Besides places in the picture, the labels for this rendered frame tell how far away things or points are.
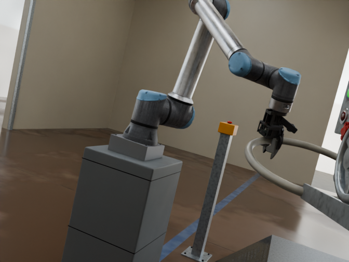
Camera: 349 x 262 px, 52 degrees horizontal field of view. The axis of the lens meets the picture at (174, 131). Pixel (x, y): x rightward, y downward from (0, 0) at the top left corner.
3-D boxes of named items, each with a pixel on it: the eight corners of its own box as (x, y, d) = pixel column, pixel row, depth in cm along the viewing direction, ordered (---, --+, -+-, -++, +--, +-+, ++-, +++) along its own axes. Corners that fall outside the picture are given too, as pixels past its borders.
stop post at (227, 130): (212, 256, 293) (244, 126, 282) (204, 264, 275) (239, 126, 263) (189, 246, 300) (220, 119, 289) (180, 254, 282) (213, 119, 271)
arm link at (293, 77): (289, 67, 150) (308, 74, 142) (280, 95, 155) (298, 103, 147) (273, 65, 145) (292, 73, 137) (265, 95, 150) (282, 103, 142)
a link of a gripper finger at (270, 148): (262, 158, 154) (265, 137, 152) (272, 158, 156) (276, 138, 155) (266, 160, 151) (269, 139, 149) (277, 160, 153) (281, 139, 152)
